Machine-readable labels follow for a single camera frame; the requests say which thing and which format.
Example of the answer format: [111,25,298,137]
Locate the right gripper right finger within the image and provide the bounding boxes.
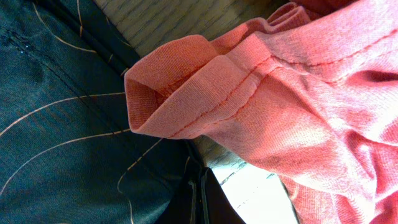
[200,167,245,224]

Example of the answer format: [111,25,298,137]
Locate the red t-shirt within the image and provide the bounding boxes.
[125,0,397,223]

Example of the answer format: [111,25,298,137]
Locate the black printed cycling jersey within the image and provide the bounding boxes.
[1,0,198,223]

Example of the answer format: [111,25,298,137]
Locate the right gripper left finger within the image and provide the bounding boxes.
[155,171,202,224]

